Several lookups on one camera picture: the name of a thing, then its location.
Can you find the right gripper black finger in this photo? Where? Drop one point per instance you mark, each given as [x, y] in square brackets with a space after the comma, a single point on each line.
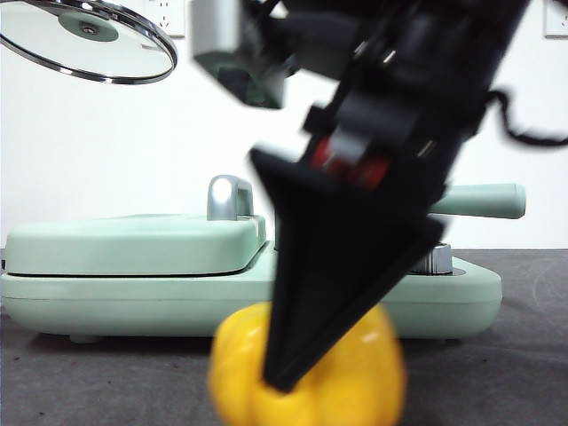
[319, 266]
[412, 262]

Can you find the yellow toy pumpkin green stem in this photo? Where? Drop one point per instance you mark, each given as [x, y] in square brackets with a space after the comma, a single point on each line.
[355, 377]

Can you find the glass lid with green knob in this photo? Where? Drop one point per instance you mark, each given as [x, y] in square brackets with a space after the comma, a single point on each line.
[89, 53]

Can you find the silver control knob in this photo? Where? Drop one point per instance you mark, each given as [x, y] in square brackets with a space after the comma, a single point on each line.
[437, 259]

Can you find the mint green cooker base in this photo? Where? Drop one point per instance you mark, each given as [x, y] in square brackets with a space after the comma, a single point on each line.
[133, 306]

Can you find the white wall socket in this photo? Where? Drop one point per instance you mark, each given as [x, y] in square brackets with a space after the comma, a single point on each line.
[176, 20]
[557, 22]

